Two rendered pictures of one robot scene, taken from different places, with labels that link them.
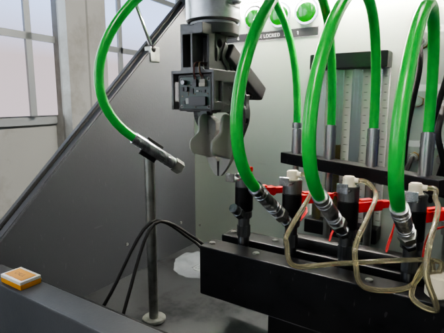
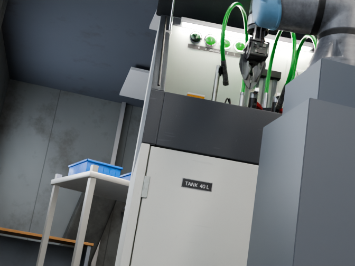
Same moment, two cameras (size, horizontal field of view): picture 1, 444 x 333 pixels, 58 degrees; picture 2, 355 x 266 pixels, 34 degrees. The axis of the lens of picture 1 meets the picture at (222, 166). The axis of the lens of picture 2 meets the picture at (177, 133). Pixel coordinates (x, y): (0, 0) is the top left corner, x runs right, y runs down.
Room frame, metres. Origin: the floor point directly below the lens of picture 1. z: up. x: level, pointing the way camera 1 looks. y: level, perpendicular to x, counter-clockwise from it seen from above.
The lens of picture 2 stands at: (-0.69, 1.28, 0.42)
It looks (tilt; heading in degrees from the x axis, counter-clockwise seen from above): 15 degrees up; 322
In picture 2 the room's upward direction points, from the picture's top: 9 degrees clockwise
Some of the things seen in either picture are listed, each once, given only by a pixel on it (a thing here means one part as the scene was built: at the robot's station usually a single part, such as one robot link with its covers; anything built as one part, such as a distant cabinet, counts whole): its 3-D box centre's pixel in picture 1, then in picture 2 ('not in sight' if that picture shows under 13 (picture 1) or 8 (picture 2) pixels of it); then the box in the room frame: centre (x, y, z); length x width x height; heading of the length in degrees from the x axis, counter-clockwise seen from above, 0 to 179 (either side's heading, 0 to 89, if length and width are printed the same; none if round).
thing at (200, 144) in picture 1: (203, 145); (248, 73); (0.58, 0.03, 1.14); 0.06 x 0.03 x 0.09; 146
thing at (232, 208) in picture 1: (240, 240); (250, 122); (0.59, -0.03, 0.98); 0.05 x 0.03 x 0.21; 147
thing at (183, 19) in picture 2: not in sight; (247, 34); (0.82, -0.18, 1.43); 0.54 x 0.03 x 0.02; 57
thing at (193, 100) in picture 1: (210, 71); (256, 44); (0.57, 0.02, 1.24); 0.09 x 0.08 x 0.12; 146
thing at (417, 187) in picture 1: (416, 195); not in sight; (0.47, -0.24, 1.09); 0.02 x 0.02 x 0.03
